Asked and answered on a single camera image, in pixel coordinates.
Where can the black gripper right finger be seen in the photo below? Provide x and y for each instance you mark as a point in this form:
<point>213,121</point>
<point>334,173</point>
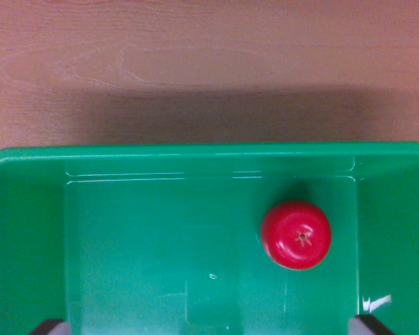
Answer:
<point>366,326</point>

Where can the green plastic bin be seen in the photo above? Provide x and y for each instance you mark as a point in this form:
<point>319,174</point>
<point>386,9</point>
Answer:
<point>160,227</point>

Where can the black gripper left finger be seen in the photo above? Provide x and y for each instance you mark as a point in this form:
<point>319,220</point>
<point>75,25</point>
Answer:
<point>50,328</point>

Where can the red toy tomato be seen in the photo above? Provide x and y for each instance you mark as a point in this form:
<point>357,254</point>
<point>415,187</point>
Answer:
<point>296,234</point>

